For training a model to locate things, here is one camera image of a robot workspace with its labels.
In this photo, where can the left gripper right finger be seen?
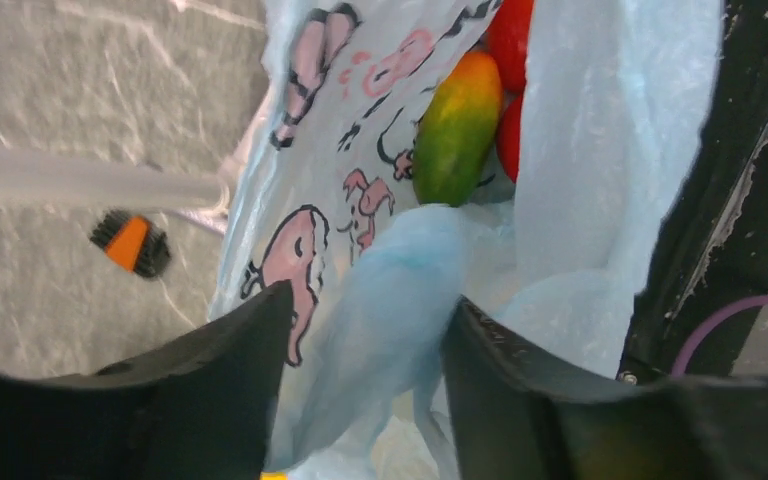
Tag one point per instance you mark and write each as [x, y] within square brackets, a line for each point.
[520, 412]

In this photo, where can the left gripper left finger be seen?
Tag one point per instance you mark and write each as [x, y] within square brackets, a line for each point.
[199, 407]

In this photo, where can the light blue plastic bag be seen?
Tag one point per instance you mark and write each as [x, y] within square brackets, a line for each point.
[618, 93]

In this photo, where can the green orange fake mango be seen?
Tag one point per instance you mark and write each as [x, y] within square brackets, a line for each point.
[457, 131]

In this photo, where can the red fake apple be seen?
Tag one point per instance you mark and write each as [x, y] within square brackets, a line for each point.
[507, 41]

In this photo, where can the small red fake fruit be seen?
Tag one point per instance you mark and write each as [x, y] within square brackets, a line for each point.
[508, 138]

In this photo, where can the small orange black object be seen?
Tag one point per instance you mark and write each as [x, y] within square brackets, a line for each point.
[132, 242]

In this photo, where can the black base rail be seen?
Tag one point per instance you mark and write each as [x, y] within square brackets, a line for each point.
[705, 309]

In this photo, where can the white PVC pipe frame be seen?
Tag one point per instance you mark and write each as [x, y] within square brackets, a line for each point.
[33, 177]

